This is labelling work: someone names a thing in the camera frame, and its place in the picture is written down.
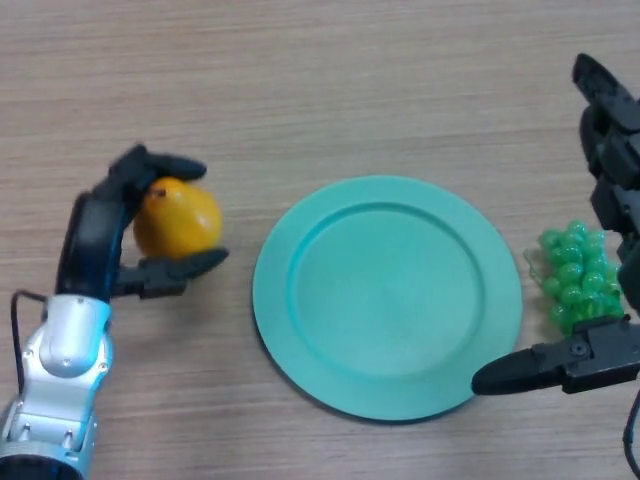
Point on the green grape bunch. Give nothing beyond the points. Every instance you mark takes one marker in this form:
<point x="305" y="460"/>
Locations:
<point x="572" y="280"/>

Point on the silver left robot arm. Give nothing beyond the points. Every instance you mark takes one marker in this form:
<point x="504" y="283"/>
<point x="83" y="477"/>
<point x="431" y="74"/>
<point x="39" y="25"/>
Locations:
<point x="65" y="350"/>

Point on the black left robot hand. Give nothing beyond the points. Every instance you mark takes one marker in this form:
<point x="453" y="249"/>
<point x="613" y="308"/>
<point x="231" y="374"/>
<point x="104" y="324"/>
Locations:
<point x="85" y="235"/>

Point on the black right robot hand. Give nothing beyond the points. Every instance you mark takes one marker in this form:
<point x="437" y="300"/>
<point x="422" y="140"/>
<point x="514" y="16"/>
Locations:
<point x="600" y="355"/>

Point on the yellow pear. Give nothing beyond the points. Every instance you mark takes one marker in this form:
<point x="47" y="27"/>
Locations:
<point x="180" y="220"/>

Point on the teal green round plate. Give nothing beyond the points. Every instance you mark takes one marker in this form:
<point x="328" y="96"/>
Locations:
<point x="385" y="300"/>

